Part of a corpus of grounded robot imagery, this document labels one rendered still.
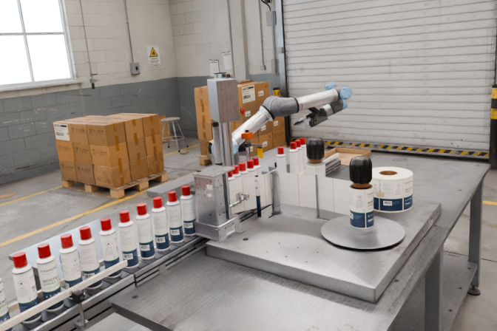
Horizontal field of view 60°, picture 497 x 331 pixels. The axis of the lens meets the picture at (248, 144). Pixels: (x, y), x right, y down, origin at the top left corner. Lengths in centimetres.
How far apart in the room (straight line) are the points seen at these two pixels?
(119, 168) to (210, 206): 374
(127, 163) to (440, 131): 406
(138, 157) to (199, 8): 381
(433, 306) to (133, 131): 416
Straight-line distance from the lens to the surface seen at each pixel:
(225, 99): 193
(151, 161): 567
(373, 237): 168
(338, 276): 144
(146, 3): 867
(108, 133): 523
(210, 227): 172
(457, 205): 222
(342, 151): 315
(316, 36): 682
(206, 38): 834
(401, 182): 191
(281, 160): 227
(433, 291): 207
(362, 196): 164
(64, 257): 145
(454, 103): 619
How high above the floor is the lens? 159
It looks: 12 degrees down
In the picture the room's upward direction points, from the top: 4 degrees counter-clockwise
